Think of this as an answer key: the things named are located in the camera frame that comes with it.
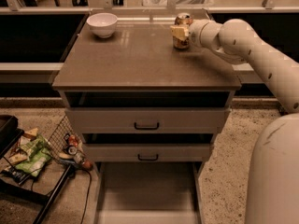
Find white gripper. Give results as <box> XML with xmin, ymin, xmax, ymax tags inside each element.
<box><xmin>170</xmin><ymin>20</ymin><xmax>221</xmax><ymax>49</ymax></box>

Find orange soda can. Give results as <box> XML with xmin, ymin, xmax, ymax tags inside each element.
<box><xmin>173</xmin><ymin>13</ymin><xmax>192</xmax><ymax>49</ymax></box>

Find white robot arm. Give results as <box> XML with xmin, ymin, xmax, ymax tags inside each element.
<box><xmin>170</xmin><ymin>19</ymin><xmax>299</xmax><ymax>224</ymax></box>

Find grey drawer cabinet with counter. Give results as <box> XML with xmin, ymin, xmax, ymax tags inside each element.
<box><xmin>53</xmin><ymin>13</ymin><xmax>240</xmax><ymax>224</ymax></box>

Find red can in basket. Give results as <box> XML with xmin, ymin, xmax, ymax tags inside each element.
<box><xmin>67</xmin><ymin>135</ymin><xmax>78</xmax><ymax>147</ymax></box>

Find open bottom drawer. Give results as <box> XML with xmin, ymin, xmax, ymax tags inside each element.
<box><xmin>93</xmin><ymin>162</ymin><xmax>205</xmax><ymax>224</ymax></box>

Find white ceramic bowl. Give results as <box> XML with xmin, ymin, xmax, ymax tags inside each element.
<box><xmin>87</xmin><ymin>13</ymin><xmax>118</xmax><ymax>38</ymax></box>

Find green snack bag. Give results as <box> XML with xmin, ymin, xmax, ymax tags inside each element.
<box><xmin>15</xmin><ymin>135</ymin><xmax>51</xmax><ymax>177</ymax></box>

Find top drawer with black handle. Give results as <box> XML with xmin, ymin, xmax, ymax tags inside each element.
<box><xmin>65</xmin><ymin>108</ymin><xmax>230</xmax><ymax>134</ymax></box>

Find drawer with black handle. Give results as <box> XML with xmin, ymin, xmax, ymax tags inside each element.
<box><xmin>65</xmin><ymin>108</ymin><xmax>230</xmax><ymax>134</ymax></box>
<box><xmin>83</xmin><ymin>144</ymin><xmax>211</xmax><ymax>162</ymax></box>

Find middle drawer with black handle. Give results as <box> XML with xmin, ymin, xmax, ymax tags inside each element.
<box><xmin>83</xmin><ymin>144</ymin><xmax>211</xmax><ymax>162</ymax></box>

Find wire mesh basket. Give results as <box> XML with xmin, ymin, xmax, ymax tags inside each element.
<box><xmin>48</xmin><ymin>116</ymin><xmax>85</xmax><ymax>168</ymax></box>

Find black cable on floor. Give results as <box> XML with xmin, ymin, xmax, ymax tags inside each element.
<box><xmin>79</xmin><ymin>169</ymin><xmax>93</xmax><ymax>224</ymax></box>

